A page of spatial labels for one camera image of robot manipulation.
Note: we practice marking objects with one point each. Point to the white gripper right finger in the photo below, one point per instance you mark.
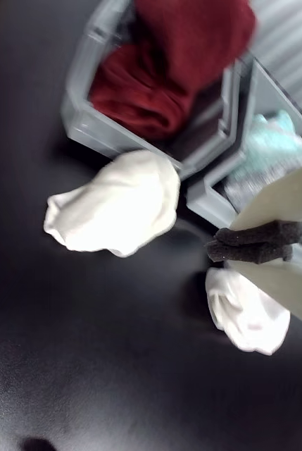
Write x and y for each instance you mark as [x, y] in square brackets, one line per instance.
[291, 289]

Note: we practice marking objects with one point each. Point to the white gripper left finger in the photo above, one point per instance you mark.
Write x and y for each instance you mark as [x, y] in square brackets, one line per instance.
[284, 197]

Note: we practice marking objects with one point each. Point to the white sock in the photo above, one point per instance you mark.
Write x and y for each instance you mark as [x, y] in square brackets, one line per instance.
[249, 324]
[122, 204]

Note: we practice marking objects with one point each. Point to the red sock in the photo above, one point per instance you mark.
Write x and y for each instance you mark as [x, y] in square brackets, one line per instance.
[179, 70]

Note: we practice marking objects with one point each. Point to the grey plastic bin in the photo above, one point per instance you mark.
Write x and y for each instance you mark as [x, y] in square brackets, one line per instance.
[98, 130]
[210, 201]

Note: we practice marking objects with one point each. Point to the teal and grey sock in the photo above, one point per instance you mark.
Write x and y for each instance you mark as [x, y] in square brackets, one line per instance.
[274, 148]

